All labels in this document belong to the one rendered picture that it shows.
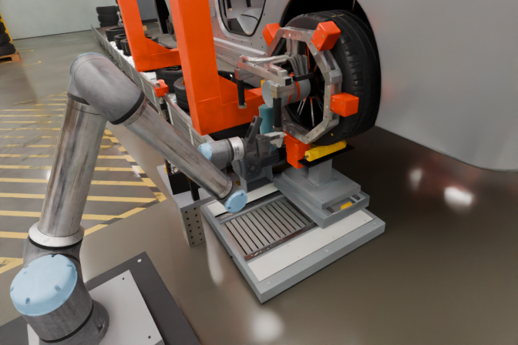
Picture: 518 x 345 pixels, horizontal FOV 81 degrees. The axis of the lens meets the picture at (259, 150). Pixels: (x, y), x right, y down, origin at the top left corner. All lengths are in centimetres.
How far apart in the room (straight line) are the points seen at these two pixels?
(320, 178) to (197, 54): 99
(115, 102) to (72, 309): 59
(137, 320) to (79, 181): 48
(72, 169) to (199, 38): 100
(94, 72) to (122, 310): 77
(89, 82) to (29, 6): 1317
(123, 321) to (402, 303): 118
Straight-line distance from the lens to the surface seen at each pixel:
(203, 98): 181
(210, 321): 159
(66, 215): 109
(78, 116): 97
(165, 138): 89
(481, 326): 175
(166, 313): 129
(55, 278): 103
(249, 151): 122
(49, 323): 108
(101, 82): 83
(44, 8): 1404
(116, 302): 125
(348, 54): 136
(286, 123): 171
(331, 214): 177
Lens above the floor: 133
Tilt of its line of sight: 29 degrees down
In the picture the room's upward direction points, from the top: 4 degrees counter-clockwise
